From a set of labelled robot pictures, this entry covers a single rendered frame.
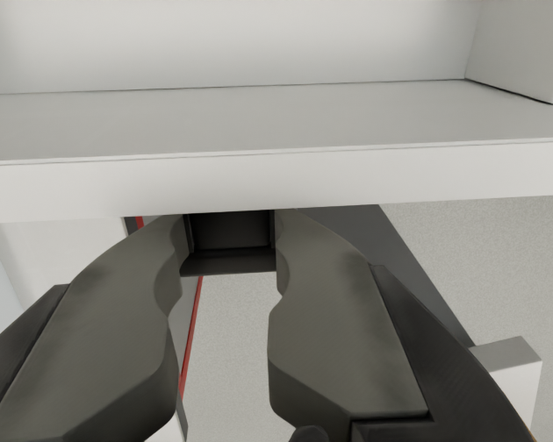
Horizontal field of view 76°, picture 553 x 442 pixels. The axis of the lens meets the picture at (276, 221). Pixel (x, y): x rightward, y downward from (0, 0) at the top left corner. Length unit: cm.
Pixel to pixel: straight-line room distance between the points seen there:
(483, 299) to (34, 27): 164
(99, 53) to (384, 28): 13
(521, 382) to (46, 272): 54
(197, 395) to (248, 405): 25
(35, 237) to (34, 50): 18
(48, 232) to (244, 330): 122
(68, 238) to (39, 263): 4
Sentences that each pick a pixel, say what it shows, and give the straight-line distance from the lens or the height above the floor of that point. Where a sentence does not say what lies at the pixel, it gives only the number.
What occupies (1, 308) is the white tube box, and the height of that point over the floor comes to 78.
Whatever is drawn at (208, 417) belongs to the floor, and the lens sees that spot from 198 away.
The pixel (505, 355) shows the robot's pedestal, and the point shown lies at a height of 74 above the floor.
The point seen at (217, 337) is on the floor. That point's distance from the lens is 153.
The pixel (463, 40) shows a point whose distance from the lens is 21.
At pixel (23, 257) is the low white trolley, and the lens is 37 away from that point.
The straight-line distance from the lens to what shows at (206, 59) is 18.
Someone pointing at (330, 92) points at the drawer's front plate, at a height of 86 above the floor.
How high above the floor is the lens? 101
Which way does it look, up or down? 59 degrees down
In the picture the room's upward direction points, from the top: 172 degrees clockwise
